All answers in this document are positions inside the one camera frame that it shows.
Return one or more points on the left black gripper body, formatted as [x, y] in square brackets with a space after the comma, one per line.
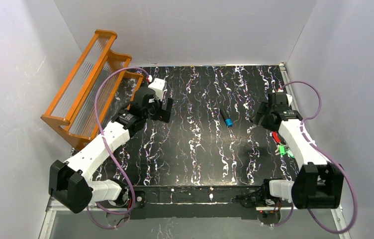
[165, 110]

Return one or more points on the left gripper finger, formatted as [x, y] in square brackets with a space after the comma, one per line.
[159, 93]
[165, 113]

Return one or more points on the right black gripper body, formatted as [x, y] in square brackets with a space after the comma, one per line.
[263, 119]

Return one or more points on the green key tag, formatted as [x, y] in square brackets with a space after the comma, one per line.
[284, 150]

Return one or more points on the orange ribbed plastic rack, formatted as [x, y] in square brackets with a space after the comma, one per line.
[88, 91]

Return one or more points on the metal keyring red grip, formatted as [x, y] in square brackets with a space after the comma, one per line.
[276, 138]

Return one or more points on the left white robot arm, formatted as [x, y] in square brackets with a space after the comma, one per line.
[70, 182]

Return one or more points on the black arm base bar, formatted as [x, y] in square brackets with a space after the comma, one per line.
[197, 202]

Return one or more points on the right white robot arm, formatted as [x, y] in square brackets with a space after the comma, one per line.
[319, 182]

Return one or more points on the black marker blue cap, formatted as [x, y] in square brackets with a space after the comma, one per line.
[226, 117]

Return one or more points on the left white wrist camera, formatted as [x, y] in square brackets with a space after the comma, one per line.
[157, 84]

